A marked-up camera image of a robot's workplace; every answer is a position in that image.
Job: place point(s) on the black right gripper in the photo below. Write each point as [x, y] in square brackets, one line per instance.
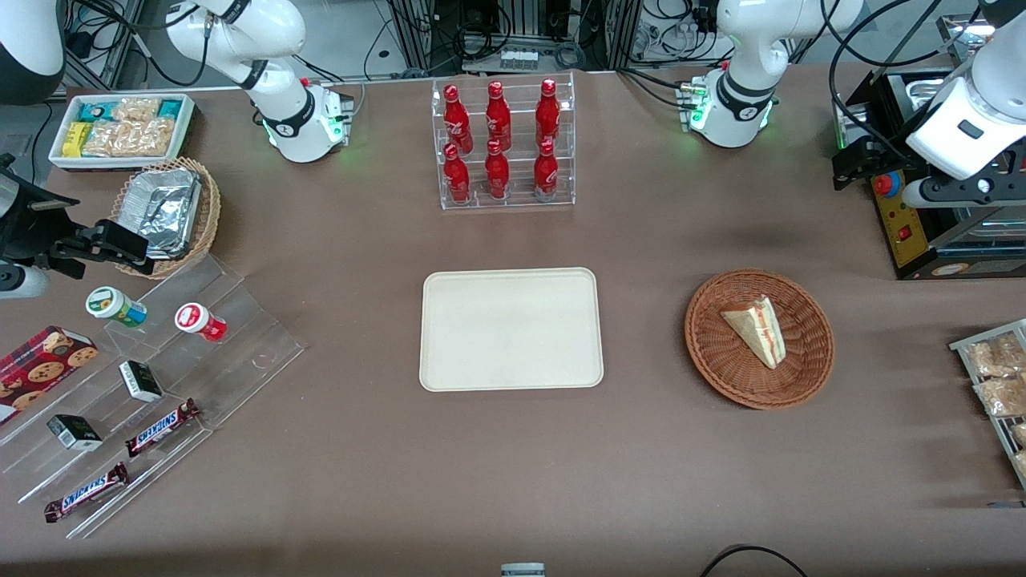
[32, 231]

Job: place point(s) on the tan wicker basket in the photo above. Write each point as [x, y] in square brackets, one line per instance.
[210, 216]

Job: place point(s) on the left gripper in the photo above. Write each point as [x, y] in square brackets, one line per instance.
[884, 145]

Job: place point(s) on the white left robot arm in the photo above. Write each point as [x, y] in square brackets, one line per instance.
[745, 48]

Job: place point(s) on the clear acrylic bottle rack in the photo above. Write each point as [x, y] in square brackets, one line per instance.
[517, 140]

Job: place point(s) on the tray of packaged crackers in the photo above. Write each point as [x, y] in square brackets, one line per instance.
[962, 346]

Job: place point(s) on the red lid cup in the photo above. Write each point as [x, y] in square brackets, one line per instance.
[199, 320]

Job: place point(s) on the large clear cookie bag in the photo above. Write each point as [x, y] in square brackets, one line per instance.
[132, 138]

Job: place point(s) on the clear acrylic stepped stand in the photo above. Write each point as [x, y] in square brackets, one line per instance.
[240, 344]

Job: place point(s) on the white power strip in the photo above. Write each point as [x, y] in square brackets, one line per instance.
[519, 58]

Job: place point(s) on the teal snack packet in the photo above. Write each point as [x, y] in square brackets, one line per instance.
[96, 110]
[170, 108]

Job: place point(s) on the clear bag of pastries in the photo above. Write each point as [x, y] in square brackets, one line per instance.
[1019, 434]
[1002, 397]
[1021, 462]
[994, 357]

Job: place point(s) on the brown round wicker basket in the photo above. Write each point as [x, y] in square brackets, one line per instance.
[721, 361]

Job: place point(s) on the small clear cookie bag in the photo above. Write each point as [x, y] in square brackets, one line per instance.
[136, 109]

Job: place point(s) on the snickers chocolate bar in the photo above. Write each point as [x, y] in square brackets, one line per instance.
[160, 429]
[86, 492]

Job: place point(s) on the white plastic snack bin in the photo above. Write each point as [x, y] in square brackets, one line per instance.
[186, 132]

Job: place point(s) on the cream plastic tray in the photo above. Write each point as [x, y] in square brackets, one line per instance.
[513, 328]

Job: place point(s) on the red cola bottle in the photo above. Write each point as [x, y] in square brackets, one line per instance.
[547, 112]
[497, 175]
[457, 178]
[498, 116]
[458, 120]
[546, 172]

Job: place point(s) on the triangle sandwich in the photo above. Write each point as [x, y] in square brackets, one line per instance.
[757, 328]

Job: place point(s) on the green lid cup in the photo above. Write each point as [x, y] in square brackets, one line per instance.
[112, 304]

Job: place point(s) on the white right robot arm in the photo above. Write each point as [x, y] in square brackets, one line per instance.
[280, 32]

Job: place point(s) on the small dark box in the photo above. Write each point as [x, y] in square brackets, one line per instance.
[74, 433]
[140, 381]

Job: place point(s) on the yellow snack packet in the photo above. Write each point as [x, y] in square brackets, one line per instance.
[76, 140]

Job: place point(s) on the stacked foil containers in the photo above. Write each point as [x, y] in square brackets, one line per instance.
[168, 212]

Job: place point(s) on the black machine yellow panel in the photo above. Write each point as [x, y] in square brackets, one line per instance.
[906, 232]

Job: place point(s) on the red cookie box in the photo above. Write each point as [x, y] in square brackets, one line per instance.
[44, 369]

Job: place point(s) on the small grey device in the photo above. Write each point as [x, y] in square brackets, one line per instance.
[523, 570]

